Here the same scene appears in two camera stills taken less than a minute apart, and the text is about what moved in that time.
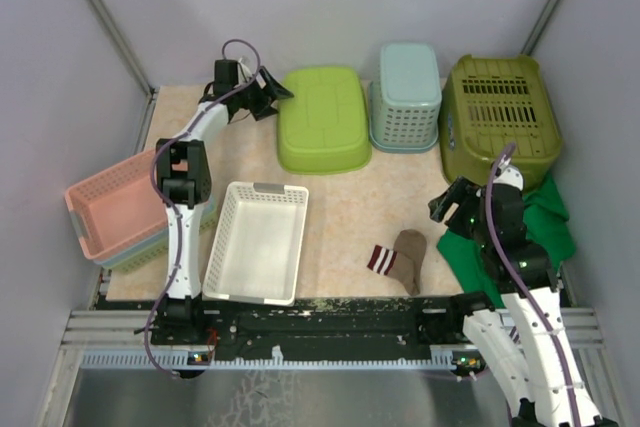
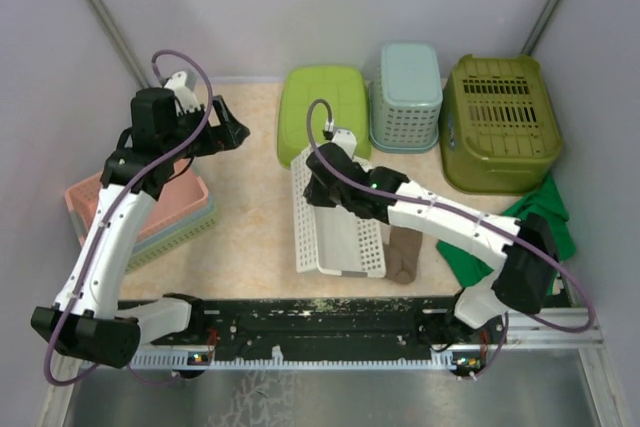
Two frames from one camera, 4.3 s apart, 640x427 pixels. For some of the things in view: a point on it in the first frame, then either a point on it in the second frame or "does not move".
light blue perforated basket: x=404 y=102 does not move
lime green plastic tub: x=323 y=129 does not move
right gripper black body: x=464 y=219 -> x=325 y=197
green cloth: x=545 y=222 does not move
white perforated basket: x=256 y=247 -> x=340 y=238
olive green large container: x=490 y=102 does not move
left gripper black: x=272 y=92 -> x=228 y=135
